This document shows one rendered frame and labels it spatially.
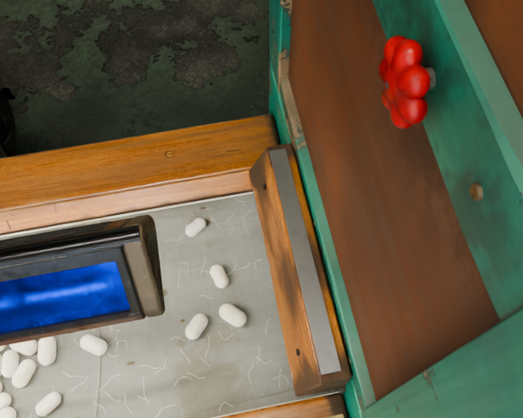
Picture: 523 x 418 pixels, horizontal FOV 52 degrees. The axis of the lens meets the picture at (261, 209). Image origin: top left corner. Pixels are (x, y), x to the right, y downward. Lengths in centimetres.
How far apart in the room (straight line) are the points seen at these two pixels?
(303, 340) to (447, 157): 38
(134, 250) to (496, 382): 23
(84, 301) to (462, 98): 28
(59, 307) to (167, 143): 45
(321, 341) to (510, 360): 36
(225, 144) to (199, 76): 110
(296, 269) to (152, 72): 140
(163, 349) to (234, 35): 145
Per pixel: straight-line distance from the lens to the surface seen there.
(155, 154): 81
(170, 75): 191
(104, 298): 40
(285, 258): 63
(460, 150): 25
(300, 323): 61
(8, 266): 39
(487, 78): 24
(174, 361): 72
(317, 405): 68
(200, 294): 74
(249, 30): 202
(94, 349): 73
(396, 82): 26
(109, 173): 81
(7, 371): 76
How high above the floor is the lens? 144
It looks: 64 degrees down
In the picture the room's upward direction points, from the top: 1 degrees counter-clockwise
